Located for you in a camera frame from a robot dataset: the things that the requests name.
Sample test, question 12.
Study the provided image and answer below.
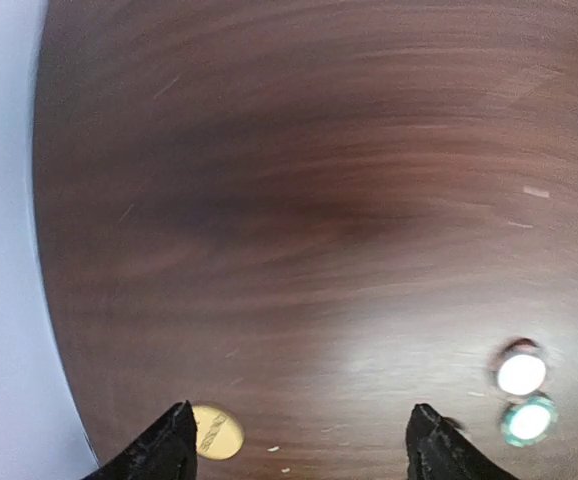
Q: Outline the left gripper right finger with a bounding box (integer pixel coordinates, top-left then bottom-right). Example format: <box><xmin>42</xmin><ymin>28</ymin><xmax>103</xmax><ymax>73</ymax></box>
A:
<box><xmin>405</xmin><ymin>403</ymin><xmax>517</xmax><ymax>480</ymax></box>

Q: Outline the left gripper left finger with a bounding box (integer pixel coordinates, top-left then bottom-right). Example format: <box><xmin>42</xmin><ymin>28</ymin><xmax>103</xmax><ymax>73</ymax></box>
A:
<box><xmin>83</xmin><ymin>401</ymin><xmax>198</xmax><ymax>480</ymax></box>

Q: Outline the yellow big blind button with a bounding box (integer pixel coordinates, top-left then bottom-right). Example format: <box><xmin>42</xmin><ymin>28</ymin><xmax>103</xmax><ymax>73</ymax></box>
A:
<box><xmin>192</xmin><ymin>404</ymin><xmax>245</xmax><ymax>461</ymax></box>

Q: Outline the green poker chip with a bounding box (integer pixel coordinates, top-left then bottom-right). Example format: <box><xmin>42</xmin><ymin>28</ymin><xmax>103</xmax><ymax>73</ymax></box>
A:
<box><xmin>500</xmin><ymin>395</ymin><xmax>558</xmax><ymax>448</ymax></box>

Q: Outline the black orange poker chip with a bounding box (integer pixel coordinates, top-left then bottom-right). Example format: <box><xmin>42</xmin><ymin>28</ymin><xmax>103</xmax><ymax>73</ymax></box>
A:
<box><xmin>488</xmin><ymin>337</ymin><xmax>549</xmax><ymax>397</ymax></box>

